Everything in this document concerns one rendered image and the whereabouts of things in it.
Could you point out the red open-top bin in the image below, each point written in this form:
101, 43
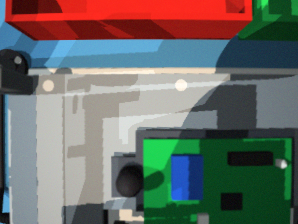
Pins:
87, 20

